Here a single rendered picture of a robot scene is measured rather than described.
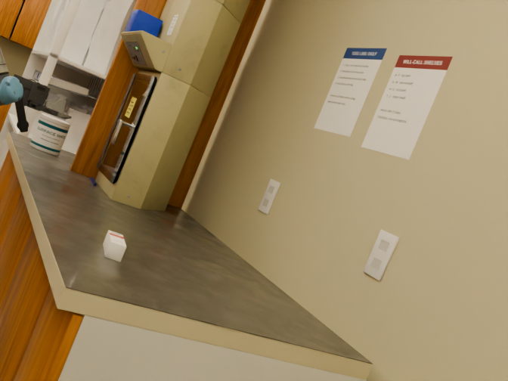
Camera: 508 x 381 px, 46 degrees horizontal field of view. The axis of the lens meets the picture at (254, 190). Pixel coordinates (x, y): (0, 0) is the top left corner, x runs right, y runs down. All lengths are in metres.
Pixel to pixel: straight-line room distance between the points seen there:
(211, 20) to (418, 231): 1.10
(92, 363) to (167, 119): 1.17
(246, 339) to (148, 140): 1.07
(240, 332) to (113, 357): 0.25
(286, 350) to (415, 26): 0.96
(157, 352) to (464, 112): 0.86
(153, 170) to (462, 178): 1.13
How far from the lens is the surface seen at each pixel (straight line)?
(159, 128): 2.11
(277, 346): 1.25
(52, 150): 2.74
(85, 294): 1.07
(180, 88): 2.12
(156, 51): 2.10
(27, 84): 2.07
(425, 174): 1.48
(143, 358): 1.15
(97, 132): 2.45
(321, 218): 1.74
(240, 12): 2.32
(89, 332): 1.10
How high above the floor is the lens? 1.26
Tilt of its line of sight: 3 degrees down
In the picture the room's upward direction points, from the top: 22 degrees clockwise
